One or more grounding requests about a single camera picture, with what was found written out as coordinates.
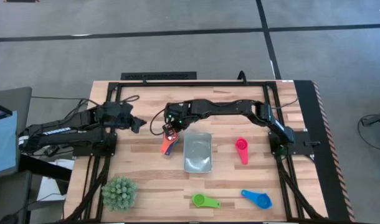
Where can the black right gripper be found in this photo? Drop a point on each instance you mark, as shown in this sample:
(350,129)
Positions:
(177,113)

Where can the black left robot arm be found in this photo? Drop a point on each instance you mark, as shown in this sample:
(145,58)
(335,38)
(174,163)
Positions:
(59,132)

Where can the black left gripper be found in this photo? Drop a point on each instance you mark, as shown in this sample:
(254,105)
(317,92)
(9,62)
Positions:
(118,115)

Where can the green measuring cup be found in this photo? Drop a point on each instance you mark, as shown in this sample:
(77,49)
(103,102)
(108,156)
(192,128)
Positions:
(198,199)

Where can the blue fabric panel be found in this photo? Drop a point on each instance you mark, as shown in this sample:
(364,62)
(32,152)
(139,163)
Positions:
(3,146)

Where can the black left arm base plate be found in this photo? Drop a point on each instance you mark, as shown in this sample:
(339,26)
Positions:
(84,152)

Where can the purple measuring cup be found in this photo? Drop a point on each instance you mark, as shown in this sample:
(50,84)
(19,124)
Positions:
(169,152)

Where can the black metal table frame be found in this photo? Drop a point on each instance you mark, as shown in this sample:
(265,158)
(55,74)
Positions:
(190,84)

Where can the orange measuring cup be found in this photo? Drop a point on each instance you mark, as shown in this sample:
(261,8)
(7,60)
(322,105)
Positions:
(165,146)

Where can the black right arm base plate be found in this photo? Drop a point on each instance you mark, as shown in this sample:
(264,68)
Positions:
(303,143)

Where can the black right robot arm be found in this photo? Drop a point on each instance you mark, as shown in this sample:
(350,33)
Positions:
(227,107)

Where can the white box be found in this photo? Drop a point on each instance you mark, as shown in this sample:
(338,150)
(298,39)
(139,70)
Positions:
(51,186)

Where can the grey desk top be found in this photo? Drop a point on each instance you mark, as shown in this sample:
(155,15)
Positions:
(18,99)

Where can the pink measuring cup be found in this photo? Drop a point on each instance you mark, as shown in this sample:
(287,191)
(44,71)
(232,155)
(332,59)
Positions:
(241,144)

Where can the blue measuring cup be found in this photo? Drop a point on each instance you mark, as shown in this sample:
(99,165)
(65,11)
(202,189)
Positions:
(263,200)

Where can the green spiky ball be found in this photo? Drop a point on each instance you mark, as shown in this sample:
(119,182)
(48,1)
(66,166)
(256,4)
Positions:
(119,193)

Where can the grey plastic basket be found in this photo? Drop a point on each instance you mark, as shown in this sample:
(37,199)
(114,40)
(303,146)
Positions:
(197,152)

